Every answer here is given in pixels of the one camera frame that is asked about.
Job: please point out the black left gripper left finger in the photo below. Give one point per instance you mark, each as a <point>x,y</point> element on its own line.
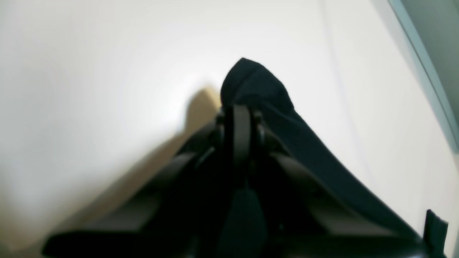
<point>190,209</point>

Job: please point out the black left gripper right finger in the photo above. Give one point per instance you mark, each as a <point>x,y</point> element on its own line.
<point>305,218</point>

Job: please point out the black T-shirt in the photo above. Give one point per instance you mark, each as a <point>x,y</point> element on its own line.
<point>250,83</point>

